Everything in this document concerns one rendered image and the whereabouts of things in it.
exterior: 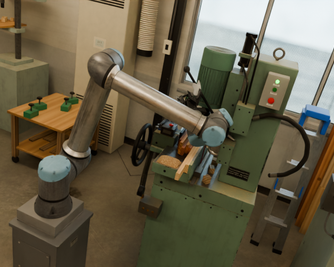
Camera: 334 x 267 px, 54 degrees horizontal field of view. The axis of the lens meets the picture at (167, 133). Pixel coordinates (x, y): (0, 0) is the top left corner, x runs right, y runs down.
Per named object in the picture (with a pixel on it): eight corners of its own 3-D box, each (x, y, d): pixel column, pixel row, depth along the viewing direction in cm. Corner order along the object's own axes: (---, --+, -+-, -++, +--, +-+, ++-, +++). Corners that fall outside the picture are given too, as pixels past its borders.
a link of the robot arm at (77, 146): (47, 172, 177) (90, 45, 142) (64, 157, 193) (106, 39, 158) (72, 186, 177) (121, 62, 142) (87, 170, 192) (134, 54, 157)
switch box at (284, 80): (259, 101, 167) (269, 71, 160) (279, 107, 165) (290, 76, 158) (258, 105, 161) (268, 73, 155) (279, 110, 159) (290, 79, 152)
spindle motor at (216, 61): (196, 95, 198) (208, 43, 184) (225, 104, 194) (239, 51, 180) (188, 104, 182) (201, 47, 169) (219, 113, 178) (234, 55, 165)
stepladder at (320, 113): (251, 233, 280) (299, 101, 241) (281, 245, 274) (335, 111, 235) (249, 244, 265) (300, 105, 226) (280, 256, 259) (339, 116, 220)
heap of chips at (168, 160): (161, 155, 186) (162, 151, 184) (182, 162, 183) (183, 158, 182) (156, 161, 178) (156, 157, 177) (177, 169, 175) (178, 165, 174)
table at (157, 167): (169, 128, 235) (171, 120, 233) (211, 141, 228) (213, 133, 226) (134, 165, 182) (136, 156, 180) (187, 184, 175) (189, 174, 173)
